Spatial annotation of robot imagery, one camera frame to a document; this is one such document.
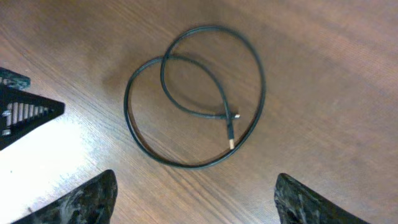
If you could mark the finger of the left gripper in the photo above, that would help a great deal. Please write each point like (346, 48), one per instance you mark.
(14, 80)
(22, 112)

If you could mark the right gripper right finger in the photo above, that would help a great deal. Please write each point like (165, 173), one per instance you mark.
(296, 203)

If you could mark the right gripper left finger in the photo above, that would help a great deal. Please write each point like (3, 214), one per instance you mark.
(91, 203)

